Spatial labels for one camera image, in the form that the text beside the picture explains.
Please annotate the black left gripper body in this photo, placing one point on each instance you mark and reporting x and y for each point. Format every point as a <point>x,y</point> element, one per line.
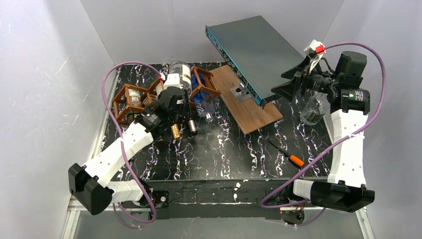
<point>177,101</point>

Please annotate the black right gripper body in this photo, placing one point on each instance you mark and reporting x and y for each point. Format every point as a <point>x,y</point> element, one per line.
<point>302,79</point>

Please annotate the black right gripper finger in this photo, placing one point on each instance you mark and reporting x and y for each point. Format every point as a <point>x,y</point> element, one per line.
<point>299,68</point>
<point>288,89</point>

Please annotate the clear glass bottle dark label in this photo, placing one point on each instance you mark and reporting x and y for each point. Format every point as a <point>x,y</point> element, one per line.
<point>314,109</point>

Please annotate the clear bottle white label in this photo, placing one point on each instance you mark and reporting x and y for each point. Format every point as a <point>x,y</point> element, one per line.
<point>182,69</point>

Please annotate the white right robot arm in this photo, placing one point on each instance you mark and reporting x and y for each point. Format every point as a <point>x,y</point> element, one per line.
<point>345,189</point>

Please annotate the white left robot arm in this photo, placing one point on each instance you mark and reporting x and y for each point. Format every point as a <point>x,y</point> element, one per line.
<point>91,183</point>

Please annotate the dark bottle black cap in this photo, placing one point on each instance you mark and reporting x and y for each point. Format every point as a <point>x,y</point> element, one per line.
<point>192,127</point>

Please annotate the dark bottle gold cap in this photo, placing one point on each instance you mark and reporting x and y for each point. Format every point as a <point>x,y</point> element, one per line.
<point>175,131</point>

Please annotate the blue glass bottle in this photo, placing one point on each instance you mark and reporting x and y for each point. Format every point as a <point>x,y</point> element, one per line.
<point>203,101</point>

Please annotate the green bottle silver cap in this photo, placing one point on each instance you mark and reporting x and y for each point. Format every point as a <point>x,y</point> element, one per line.
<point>134,96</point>

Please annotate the brown wooden wine rack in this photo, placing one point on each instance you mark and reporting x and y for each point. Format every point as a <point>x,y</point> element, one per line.
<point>121,102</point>

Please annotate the wooden board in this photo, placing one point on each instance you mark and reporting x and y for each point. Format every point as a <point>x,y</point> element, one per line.
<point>247,114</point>

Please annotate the black base beam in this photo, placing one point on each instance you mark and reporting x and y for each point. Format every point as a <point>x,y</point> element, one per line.
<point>214,198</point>

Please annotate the teal network switch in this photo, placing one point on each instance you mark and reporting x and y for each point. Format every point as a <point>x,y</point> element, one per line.
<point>256,53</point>

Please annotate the metal bracket on board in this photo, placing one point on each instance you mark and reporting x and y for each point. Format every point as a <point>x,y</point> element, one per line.
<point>240,93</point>

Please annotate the orange handled screwdriver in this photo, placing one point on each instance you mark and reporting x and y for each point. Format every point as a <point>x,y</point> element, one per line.
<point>297,161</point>

